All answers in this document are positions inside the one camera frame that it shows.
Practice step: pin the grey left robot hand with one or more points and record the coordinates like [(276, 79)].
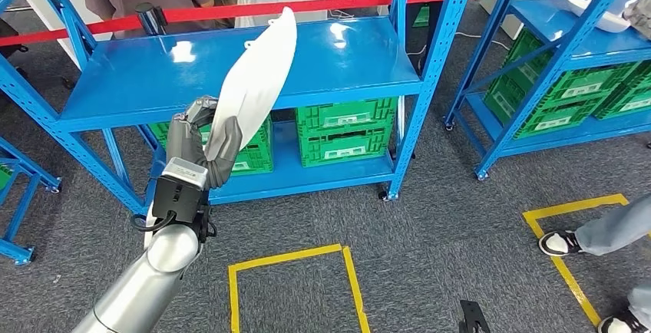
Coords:
[(180, 140)]

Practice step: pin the white plastic car part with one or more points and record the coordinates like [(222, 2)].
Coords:
[(254, 81), (605, 23)]

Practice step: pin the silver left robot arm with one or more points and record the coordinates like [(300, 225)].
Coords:
[(147, 280)]

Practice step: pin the blue metal shelf rack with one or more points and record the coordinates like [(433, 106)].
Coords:
[(152, 81), (544, 18), (23, 163)]

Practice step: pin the yellow floor tape square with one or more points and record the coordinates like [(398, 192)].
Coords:
[(285, 258), (574, 206)]

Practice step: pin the red barrier belt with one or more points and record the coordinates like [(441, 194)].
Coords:
[(330, 3)]

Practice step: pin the grey textured object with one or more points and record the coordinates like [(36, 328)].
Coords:
[(638, 15)]

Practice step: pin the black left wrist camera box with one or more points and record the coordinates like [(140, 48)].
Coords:
[(175, 198)]

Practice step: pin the black chrome stanchion post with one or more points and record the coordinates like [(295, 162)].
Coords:
[(147, 18)]

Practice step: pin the black bracket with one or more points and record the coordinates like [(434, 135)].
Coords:
[(473, 318)]

